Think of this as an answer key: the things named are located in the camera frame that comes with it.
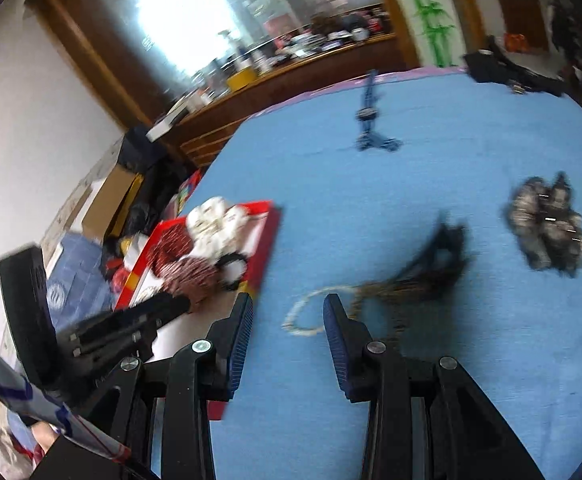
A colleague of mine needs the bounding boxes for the red checkered scrunchie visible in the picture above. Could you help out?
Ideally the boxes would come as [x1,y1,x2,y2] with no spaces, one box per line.
[161,257,219,304]

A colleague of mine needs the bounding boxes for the black hair tie with ball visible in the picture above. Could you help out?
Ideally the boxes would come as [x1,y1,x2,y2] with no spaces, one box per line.
[216,252,250,291]

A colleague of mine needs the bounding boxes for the red polka dot scrunchie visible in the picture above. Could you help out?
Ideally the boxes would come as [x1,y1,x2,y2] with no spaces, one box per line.
[147,223,195,278]

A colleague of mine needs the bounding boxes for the white cherry print scrunchie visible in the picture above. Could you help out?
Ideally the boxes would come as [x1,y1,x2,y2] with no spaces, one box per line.
[186,196,249,262]

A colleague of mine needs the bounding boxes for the grey organza scrunchie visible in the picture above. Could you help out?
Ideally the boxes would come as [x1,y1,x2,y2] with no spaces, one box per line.
[504,171,582,278]

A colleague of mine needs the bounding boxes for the red jewelry box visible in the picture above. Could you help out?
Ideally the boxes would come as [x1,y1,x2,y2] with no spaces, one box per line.
[113,199,283,421]

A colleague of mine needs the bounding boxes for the person left hand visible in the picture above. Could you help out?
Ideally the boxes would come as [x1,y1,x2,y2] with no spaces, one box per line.
[30,422,59,453]

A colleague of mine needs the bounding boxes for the cardboard box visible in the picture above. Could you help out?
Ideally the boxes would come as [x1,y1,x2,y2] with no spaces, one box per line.
[81,165,144,245]

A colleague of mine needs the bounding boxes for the black feather hair clip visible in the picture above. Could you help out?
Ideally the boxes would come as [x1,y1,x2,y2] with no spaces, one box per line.
[392,220,471,301]

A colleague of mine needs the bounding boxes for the blue tablecloth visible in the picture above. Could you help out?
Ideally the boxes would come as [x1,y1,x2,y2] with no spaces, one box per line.
[150,71,582,480]

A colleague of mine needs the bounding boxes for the wooden counter shelf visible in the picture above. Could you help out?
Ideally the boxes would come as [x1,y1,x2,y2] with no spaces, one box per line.
[158,34,408,168]

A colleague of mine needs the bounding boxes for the blue striped bolo tie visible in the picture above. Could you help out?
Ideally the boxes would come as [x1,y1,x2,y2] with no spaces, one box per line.
[356,70,402,152]

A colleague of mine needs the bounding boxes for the yellow container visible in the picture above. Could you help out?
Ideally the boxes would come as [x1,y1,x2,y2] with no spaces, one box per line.
[226,67,259,92]

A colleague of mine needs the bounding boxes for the black bag on table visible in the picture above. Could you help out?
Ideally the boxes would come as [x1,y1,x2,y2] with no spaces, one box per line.
[463,35,565,96]

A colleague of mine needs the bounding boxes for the bamboo wall decoration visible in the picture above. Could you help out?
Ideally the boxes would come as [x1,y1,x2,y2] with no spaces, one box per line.
[404,0,466,67]

